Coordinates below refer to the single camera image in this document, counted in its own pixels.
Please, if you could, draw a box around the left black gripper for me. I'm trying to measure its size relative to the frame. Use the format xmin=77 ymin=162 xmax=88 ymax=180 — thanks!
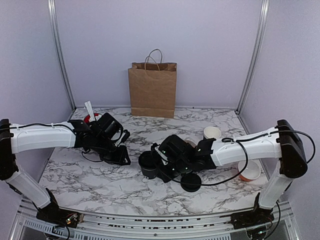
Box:
xmin=92 ymin=134 xmax=131 ymax=166

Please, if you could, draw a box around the black paper coffee cup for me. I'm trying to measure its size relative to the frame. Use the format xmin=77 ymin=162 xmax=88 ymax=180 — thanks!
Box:
xmin=138 ymin=150 xmax=159 ymax=180

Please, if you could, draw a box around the black plastic cup lid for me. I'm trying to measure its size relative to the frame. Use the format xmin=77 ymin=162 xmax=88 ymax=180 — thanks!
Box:
xmin=138 ymin=151 xmax=159 ymax=170

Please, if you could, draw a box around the brown paper bag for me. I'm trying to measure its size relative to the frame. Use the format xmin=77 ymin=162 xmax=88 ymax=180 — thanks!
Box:
xmin=128 ymin=48 xmax=177 ymax=119

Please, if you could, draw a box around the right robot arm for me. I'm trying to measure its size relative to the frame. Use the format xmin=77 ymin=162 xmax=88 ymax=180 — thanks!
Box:
xmin=151 ymin=119 xmax=310 ymax=229

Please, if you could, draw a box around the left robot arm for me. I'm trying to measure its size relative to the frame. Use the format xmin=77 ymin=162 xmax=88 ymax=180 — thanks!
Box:
xmin=0 ymin=113 xmax=131 ymax=228

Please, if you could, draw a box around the cardboard cup carrier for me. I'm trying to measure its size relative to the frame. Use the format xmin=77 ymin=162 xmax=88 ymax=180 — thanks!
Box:
xmin=184 ymin=138 xmax=197 ymax=148

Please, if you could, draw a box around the white sachet in holder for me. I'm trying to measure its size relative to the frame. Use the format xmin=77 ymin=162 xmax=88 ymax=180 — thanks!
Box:
xmin=94 ymin=113 xmax=102 ymax=121

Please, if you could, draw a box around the red cylindrical holder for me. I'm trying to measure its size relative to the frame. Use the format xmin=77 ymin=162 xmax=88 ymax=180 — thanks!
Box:
xmin=84 ymin=113 xmax=99 ymax=124

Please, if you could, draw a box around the orange white bowl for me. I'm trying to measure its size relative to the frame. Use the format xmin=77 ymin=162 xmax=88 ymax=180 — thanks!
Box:
xmin=239 ymin=160 xmax=261 ymax=182

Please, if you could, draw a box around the front aluminium rail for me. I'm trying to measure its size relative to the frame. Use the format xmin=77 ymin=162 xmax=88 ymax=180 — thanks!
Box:
xmin=9 ymin=198 xmax=301 ymax=240

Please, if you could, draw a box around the left aluminium frame post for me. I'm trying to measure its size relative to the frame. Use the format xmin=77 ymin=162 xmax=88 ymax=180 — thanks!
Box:
xmin=47 ymin=0 xmax=77 ymax=112

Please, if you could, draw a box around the aluminium frame post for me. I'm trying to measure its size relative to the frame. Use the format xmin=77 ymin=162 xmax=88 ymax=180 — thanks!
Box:
xmin=47 ymin=0 xmax=77 ymax=112
xmin=235 ymin=0 xmax=270 ymax=115

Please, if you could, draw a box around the right aluminium frame post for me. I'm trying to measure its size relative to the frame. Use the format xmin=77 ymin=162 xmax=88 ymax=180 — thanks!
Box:
xmin=235 ymin=0 xmax=270 ymax=115

